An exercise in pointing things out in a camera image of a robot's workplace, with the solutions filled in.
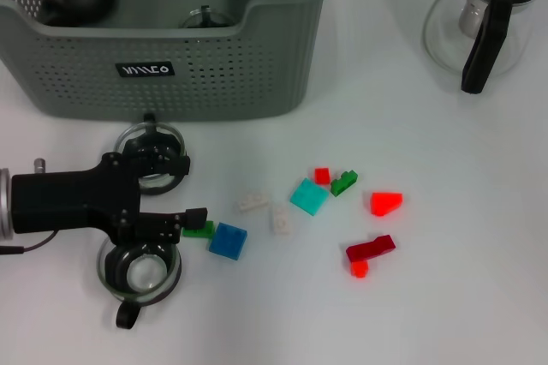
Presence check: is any dark red long brick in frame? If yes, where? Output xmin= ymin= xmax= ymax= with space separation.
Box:
xmin=345 ymin=234 xmax=397 ymax=263

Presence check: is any blue square plate brick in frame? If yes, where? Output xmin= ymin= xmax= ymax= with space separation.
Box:
xmin=208 ymin=222 xmax=248 ymax=261

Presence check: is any teal square plate brick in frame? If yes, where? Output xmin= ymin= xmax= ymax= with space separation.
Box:
xmin=289 ymin=177 xmax=331 ymax=216

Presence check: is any glass teapot black handle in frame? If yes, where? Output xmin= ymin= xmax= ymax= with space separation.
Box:
xmin=421 ymin=0 xmax=544 ymax=95

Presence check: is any left gripper cable with plug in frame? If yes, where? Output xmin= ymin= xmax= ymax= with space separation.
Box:
xmin=0 ymin=158 xmax=60 ymax=255

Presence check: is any orange-red wedge brick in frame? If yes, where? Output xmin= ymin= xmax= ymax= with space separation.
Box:
xmin=368 ymin=191 xmax=404 ymax=217

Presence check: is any green stepped brick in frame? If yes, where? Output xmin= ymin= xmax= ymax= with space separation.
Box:
xmin=330 ymin=170 xmax=359 ymax=198

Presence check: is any white two-stud brick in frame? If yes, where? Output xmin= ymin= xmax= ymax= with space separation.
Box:
xmin=269 ymin=204 xmax=295 ymax=236
xmin=233 ymin=192 xmax=270 ymax=214

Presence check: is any grey-green perforated storage bin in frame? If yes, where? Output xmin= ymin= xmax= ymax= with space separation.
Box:
xmin=0 ymin=0 xmax=339 ymax=123

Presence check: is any green flat brick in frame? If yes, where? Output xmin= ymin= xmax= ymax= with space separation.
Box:
xmin=182 ymin=221 xmax=215 ymax=240

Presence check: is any glass teacup black holder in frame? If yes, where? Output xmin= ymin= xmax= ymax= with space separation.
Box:
xmin=177 ymin=4 xmax=235 ymax=28
xmin=97 ymin=238 xmax=183 ymax=332
xmin=114 ymin=112 xmax=189 ymax=197

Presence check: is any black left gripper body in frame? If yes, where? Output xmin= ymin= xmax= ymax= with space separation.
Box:
xmin=11 ymin=153 xmax=141 ymax=244

